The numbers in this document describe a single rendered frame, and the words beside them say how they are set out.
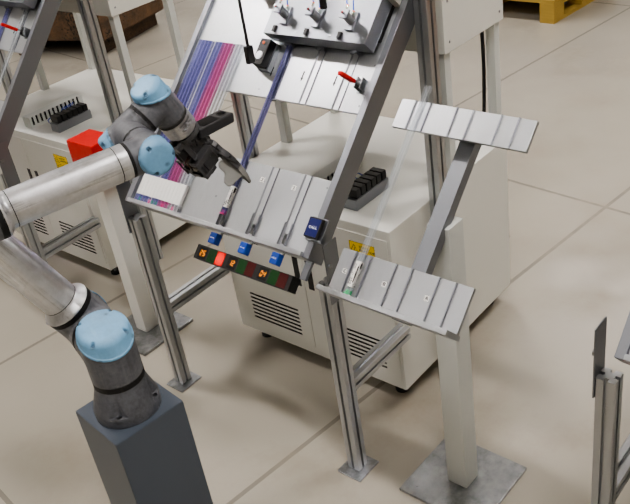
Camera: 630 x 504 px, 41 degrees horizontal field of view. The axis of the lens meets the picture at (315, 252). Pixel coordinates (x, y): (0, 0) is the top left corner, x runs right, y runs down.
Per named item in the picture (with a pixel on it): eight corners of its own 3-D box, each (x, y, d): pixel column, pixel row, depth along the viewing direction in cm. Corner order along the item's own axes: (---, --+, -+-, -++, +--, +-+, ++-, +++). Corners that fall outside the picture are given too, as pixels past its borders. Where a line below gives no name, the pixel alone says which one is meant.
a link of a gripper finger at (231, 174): (239, 198, 200) (208, 175, 197) (252, 178, 202) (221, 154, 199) (244, 196, 197) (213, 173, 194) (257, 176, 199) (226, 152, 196)
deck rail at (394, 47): (321, 266, 207) (307, 259, 202) (315, 264, 208) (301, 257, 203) (422, 4, 213) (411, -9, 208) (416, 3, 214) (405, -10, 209)
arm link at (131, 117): (108, 151, 172) (145, 113, 174) (89, 136, 181) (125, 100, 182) (133, 175, 177) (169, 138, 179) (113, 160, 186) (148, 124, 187)
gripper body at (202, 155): (188, 175, 199) (159, 144, 190) (207, 147, 202) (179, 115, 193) (210, 181, 195) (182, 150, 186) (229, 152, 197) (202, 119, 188)
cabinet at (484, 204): (407, 406, 258) (388, 233, 226) (244, 338, 300) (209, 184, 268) (511, 298, 298) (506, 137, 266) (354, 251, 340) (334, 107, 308)
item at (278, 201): (311, 256, 206) (304, 252, 203) (139, 201, 246) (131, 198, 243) (339, 184, 208) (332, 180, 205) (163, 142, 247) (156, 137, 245)
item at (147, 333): (144, 356, 299) (82, 158, 259) (103, 336, 314) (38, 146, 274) (193, 320, 314) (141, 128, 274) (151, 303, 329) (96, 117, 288)
